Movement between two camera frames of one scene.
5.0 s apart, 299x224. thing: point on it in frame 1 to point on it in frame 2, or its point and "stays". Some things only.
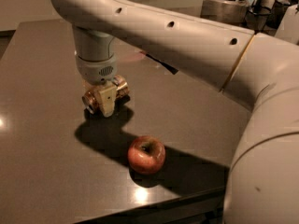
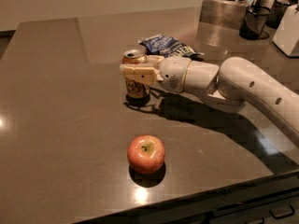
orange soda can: [91, 96] to [133, 88]
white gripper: [95, 69] to [172, 72]
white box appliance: [289, 27] stays
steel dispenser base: [223, 10] stays
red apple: [146, 155] stays
